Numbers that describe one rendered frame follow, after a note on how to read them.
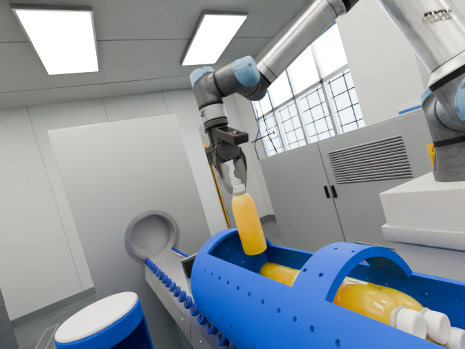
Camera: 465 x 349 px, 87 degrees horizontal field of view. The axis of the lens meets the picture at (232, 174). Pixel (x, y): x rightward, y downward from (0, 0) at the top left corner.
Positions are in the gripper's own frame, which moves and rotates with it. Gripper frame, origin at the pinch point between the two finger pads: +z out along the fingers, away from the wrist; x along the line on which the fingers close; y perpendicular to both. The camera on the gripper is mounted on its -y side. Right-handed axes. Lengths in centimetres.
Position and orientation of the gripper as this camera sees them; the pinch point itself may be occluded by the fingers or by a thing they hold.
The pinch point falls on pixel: (238, 187)
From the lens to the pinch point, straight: 70.7
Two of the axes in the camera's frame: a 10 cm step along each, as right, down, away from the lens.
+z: 2.8, 9.6, 0.2
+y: -4.8, 1.2, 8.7
